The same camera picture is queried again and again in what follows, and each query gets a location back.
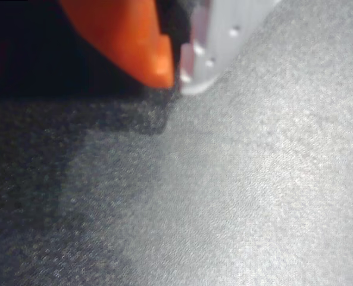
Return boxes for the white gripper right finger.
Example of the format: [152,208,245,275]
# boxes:
[179,0,284,96]

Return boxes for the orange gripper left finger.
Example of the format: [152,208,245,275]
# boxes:
[59,0,176,89]

